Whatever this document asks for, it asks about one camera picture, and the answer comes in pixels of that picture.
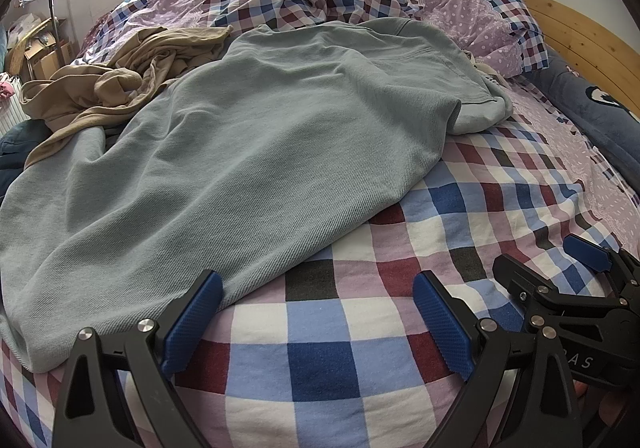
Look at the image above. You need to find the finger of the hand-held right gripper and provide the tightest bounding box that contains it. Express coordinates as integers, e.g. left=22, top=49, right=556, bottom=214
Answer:
left=492, top=254, right=576, bottom=314
left=562, top=234, right=640, bottom=285

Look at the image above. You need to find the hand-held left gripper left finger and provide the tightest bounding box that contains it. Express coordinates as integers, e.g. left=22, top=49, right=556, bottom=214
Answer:
left=52, top=270, right=224, bottom=448

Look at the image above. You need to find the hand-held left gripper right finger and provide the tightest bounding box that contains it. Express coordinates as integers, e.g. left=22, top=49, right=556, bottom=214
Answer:
left=412, top=270, right=601, bottom=448

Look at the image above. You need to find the pale green twill garment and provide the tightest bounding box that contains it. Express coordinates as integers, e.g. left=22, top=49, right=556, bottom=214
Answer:
left=0, top=18, right=515, bottom=374

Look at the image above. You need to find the person's right hand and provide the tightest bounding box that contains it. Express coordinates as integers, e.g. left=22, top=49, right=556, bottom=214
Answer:
left=575, top=378, right=632, bottom=434

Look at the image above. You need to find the checkered purple dotted bed sheet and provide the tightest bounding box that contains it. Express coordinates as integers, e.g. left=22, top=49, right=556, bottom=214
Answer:
left=0, top=43, right=640, bottom=448

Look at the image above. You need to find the blue cartoon plush pillow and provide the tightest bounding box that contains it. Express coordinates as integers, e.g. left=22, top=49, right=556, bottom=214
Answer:
left=522, top=48, right=640, bottom=169

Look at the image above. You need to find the wooden headboard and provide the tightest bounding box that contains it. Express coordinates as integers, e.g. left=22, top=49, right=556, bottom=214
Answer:
left=512, top=0, right=640, bottom=129

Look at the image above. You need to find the dark blue garment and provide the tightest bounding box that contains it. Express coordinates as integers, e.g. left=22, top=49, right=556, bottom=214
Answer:
left=0, top=120, right=53, bottom=199

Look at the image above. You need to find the beige garment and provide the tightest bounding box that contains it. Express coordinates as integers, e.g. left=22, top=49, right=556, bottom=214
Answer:
left=20, top=25, right=235, bottom=169

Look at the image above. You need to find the checkered purple dotted pillow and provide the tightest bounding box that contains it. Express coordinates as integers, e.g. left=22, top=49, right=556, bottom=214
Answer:
left=400, top=0, right=543, bottom=79

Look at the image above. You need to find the silver ribbed suitcase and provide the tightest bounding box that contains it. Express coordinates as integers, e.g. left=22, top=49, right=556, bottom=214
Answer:
left=0, top=73, right=26, bottom=136

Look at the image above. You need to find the pile of cardboard boxes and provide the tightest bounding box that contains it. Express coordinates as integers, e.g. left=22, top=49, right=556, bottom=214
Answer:
left=7, top=18, right=71, bottom=81

